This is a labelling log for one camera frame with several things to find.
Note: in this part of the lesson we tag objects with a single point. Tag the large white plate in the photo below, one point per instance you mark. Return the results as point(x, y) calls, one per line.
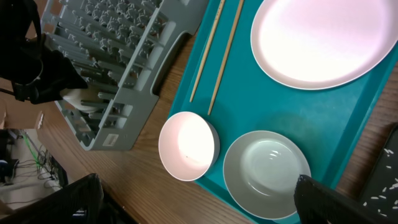
point(321, 44)

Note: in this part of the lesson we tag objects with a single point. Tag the black tray with rice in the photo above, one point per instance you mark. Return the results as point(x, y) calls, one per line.
point(380, 190)

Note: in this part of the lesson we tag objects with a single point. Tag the wooden chopstick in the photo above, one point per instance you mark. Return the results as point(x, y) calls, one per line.
point(226, 55)
point(207, 48)

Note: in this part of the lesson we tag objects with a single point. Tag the grey bowl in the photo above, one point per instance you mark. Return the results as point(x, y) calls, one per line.
point(261, 170)

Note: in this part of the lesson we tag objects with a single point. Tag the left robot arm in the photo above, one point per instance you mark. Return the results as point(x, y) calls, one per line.
point(37, 73)

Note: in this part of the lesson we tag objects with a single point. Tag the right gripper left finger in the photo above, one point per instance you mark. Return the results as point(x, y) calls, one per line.
point(79, 202)

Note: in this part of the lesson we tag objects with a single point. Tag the teal serving tray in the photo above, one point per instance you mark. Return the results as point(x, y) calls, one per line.
point(325, 124)

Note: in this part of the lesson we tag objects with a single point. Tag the white cup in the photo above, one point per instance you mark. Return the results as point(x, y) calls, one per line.
point(75, 96)

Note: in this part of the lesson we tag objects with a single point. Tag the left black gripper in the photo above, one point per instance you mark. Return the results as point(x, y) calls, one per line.
point(57, 74)

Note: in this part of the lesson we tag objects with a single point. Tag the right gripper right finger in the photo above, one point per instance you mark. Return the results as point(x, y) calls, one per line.
point(318, 204)

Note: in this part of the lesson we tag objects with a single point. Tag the small pink saucer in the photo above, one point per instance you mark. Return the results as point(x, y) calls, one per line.
point(188, 146)

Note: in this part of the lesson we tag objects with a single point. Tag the grey plastic dish rack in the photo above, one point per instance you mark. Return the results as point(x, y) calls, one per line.
point(123, 48)

